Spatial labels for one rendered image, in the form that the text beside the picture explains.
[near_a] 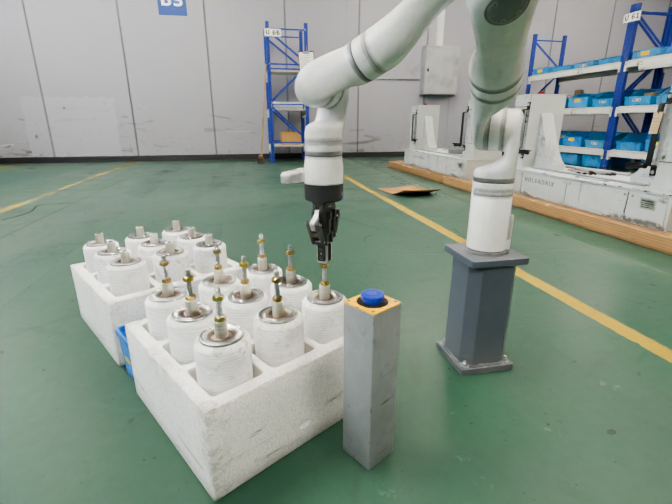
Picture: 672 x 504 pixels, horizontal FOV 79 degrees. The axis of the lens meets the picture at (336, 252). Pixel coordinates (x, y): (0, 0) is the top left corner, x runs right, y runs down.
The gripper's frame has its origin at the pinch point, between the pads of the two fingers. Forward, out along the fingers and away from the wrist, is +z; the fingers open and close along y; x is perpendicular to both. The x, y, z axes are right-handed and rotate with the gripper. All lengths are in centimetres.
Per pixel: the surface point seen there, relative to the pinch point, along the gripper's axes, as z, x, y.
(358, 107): -48, 179, 636
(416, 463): 35.1, -22.4, -12.0
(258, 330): 11.3, 7.5, -14.8
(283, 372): 17.0, 1.2, -17.7
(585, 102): -50, -158, 610
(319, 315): 11.8, -0.5, -4.6
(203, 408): 17.0, 8.7, -30.4
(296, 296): 11.6, 7.5, 1.8
